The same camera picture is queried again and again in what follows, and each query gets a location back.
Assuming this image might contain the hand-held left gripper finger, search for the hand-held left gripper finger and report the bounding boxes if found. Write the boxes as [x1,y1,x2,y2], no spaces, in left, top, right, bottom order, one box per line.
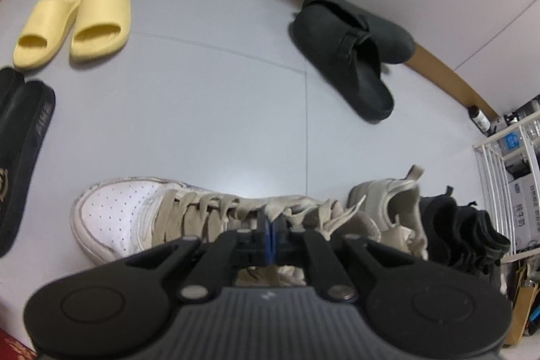
[270,217,420,302]
[122,212,271,302]

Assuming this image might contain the white sneaker beige laces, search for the white sneaker beige laces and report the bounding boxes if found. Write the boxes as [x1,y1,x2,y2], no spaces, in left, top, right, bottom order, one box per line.
[346,165,429,259]
[70,175,382,287]

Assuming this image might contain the dark grey suede clog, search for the dark grey suede clog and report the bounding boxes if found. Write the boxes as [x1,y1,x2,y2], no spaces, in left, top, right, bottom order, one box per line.
[301,0,416,64]
[289,3,395,122]

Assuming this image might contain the white shoe rack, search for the white shoe rack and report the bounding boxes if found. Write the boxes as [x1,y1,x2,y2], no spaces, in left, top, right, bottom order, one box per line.
[472,117,540,264]

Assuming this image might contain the white lotion bottle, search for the white lotion bottle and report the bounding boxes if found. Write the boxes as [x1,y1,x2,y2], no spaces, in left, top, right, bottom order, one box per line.
[467,105,492,133]

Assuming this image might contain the brown paper bag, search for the brown paper bag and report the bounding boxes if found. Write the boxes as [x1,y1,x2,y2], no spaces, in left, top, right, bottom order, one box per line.
[504,259,540,346]

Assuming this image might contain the white milk carton box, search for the white milk carton box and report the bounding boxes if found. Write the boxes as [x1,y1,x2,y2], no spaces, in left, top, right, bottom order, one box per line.
[506,170,540,251]

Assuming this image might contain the black slide sandal gold print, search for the black slide sandal gold print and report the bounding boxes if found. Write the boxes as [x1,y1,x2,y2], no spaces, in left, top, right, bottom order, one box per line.
[0,67,26,141]
[0,79,56,257]

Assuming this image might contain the red printed mat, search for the red printed mat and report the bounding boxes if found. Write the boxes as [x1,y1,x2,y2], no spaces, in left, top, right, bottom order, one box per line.
[0,328,36,360]

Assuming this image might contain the yellow slide sandal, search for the yellow slide sandal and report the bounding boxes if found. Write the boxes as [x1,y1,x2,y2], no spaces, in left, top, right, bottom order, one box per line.
[12,0,91,71]
[70,0,131,62]

